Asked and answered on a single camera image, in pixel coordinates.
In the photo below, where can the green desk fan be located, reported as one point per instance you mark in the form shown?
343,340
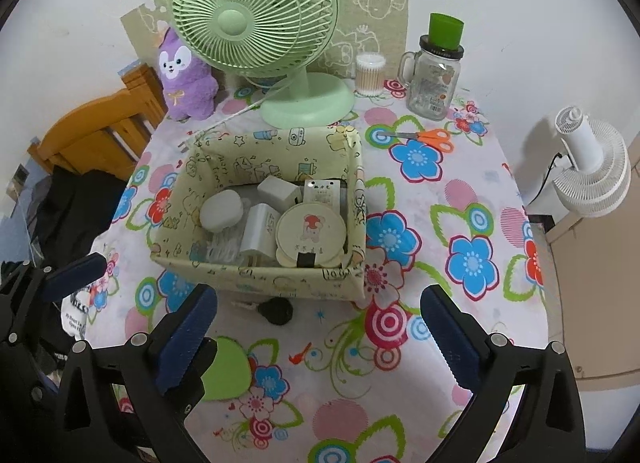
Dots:
305,103

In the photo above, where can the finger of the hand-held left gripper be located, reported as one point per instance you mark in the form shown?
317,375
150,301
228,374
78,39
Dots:
25,363
75,275

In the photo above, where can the wooden chair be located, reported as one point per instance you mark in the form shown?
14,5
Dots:
95,133

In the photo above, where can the glass mug with black lid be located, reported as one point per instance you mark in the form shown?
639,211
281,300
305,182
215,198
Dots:
432,88

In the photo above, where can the green flat pad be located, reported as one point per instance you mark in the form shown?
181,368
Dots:
230,368

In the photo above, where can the green plastic cup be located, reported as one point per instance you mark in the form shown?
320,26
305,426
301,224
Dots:
445,30

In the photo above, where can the beige cabinet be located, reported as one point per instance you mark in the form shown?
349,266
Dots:
595,293

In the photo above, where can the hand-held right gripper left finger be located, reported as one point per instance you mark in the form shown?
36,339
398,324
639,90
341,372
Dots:
185,338

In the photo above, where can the white round case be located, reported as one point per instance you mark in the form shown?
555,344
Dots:
222,210

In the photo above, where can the white circulator fan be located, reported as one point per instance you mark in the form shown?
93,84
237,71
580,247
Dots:
600,173

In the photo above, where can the black round plug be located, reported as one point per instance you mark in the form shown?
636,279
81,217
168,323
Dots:
276,313

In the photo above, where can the cotton swab jar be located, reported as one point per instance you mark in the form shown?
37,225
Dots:
370,78

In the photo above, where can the cream round bear mirror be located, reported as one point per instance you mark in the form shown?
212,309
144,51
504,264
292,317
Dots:
310,230

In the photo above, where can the clear plastic bag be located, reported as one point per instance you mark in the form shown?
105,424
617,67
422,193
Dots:
220,250

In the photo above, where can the white printed bag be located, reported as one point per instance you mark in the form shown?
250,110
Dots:
80,313

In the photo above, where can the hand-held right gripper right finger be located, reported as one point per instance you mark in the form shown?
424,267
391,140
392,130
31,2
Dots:
455,338

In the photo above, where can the large white charger adapter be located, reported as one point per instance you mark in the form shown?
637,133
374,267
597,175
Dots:
260,230

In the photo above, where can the floral tablecloth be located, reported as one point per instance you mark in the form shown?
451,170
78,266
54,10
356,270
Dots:
450,193

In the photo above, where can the purple plush toy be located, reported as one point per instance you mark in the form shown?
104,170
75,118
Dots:
187,88

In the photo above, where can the small white charger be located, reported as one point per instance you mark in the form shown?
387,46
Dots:
275,190

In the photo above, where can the black cloth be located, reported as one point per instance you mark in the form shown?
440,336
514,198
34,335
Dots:
80,213

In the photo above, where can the printed cream storage box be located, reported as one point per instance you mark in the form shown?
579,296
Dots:
260,280

